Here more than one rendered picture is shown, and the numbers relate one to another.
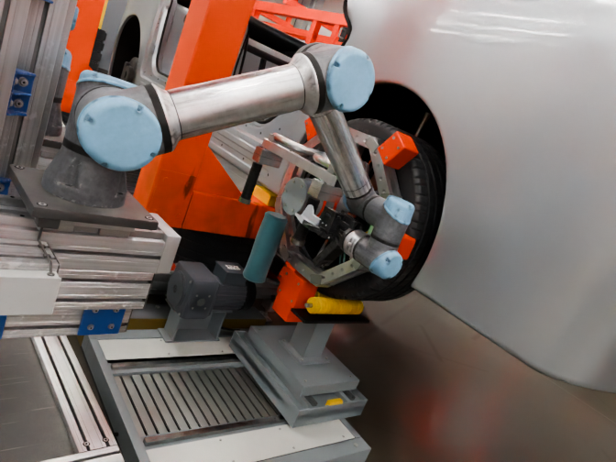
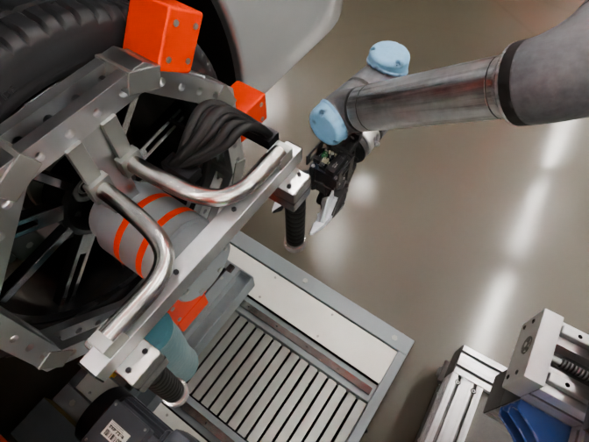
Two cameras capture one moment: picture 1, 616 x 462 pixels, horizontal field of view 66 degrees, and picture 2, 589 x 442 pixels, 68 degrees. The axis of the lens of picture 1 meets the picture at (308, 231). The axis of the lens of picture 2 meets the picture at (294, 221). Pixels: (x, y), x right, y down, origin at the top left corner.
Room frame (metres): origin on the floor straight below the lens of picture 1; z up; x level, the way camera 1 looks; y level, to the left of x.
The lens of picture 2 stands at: (1.46, 0.42, 1.50)
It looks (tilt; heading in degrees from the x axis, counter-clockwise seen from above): 58 degrees down; 257
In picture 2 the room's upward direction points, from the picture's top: straight up
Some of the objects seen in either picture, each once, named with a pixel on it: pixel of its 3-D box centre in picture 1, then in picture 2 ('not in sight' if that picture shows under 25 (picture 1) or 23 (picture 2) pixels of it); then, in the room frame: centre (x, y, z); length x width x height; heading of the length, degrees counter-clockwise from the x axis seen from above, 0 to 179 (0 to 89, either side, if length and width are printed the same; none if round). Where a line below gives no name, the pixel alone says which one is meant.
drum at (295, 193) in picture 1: (316, 201); (159, 238); (1.61, 0.01, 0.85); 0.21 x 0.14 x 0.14; 133
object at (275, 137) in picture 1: (308, 139); (95, 243); (1.65, 0.12, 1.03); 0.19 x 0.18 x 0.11; 133
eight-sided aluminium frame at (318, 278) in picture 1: (331, 204); (131, 217); (1.66, -0.04, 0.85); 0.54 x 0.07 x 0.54; 43
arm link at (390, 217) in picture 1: (389, 218); (379, 80); (1.17, -0.18, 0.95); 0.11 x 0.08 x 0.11; 35
